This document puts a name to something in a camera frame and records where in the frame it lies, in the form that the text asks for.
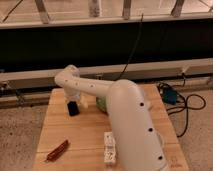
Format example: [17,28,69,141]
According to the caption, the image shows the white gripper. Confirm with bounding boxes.
[64,88,81,103]

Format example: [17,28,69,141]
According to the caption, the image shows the black eraser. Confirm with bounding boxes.
[67,102,79,116]

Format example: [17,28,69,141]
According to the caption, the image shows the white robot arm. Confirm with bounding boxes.
[54,65,170,171]

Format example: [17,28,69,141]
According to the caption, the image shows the green ceramic bowl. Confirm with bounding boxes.
[96,97,107,112]

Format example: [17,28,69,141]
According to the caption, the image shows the brown red marker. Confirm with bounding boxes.
[46,140,69,162]

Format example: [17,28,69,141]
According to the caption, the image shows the white patterned box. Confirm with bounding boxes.
[104,132,116,165]

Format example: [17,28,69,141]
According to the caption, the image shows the teal power adapter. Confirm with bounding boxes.
[162,88,177,105]

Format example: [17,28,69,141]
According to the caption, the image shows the black hanging cable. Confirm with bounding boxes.
[114,13,145,83]

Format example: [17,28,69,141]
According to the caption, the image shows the black floor cable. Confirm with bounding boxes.
[156,71,207,139]

